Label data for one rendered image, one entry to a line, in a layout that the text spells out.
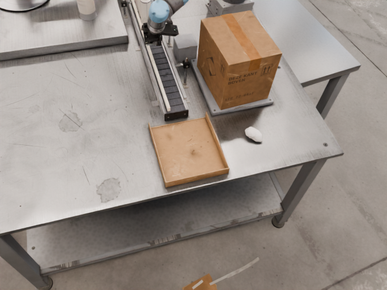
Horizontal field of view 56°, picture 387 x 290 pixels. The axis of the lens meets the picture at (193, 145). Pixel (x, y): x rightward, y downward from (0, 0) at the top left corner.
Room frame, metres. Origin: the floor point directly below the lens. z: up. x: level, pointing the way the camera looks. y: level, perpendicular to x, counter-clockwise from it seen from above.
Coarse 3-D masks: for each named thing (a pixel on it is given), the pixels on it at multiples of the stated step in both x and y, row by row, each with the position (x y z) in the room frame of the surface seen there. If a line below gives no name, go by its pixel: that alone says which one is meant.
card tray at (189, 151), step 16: (160, 128) 0.96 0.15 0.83; (176, 128) 0.97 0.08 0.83; (192, 128) 0.98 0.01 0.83; (208, 128) 0.99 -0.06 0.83; (160, 144) 0.87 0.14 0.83; (176, 144) 0.88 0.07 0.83; (192, 144) 0.89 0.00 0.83; (208, 144) 0.90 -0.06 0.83; (160, 160) 0.80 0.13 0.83; (176, 160) 0.81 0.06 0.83; (192, 160) 0.81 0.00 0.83; (208, 160) 0.82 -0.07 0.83; (224, 160) 0.82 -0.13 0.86; (176, 176) 0.73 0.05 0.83; (192, 176) 0.72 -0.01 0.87; (208, 176) 0.74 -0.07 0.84
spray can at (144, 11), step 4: (140, 0) 1.56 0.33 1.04; (144, 0) 1.55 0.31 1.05; (148, 0) 1.56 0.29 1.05; (144, 4) 1.55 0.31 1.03; (148, 4) 1.55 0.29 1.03; (144, 8) 1.55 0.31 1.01; (148, 8) 1.55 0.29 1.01; (144, 12) 1.55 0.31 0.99; (148, 12) 1.55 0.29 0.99; (144, 16) 1.55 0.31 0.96; (148, 16) 1.55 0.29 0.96; (144, 20) 1.55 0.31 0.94
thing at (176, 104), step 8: (152, 48) 1.41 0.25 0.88; (160, 48) 1.42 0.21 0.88; (160, 56) 1.36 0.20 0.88; (160, 64) 1.30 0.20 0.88; (168, 64) 1.31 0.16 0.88; (160, 72) 1.25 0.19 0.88; (168, 72) 1.26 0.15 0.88; (168, 80) 1.21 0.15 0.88; (168, 88) 1.16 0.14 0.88; (176, 88) 1.16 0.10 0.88; (168, 96) 1.11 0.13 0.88; (176, 96) 1.11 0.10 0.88; (176, 104) 1.07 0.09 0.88; (168, 112) 1.02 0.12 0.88
